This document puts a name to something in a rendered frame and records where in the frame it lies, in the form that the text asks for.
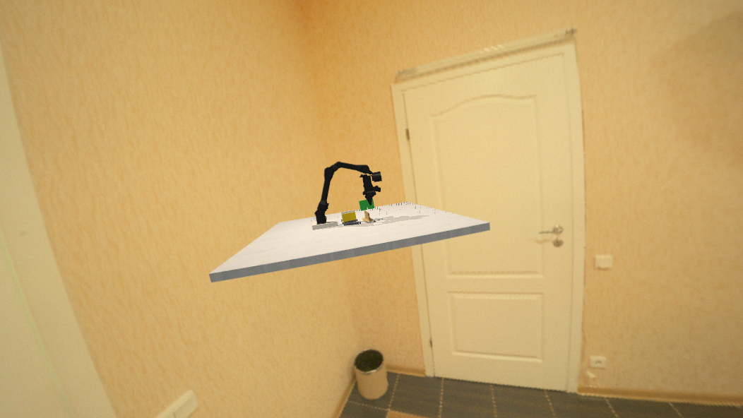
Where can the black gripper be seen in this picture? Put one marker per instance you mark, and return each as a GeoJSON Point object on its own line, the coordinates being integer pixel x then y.
{"type": "Point", "coordinates": [368, 192]}

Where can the olive slotted board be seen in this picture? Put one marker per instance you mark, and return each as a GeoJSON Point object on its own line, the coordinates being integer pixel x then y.
{"type": "Point", "coordinates": [349, 216]}

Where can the green notched board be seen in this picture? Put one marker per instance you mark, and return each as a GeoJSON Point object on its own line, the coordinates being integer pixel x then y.
{"type": "Point", "coordinates": [365, 204]}

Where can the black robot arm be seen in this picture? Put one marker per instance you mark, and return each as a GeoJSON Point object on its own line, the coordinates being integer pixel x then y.
{"type": "Point", "coordinates": [328, 174]}

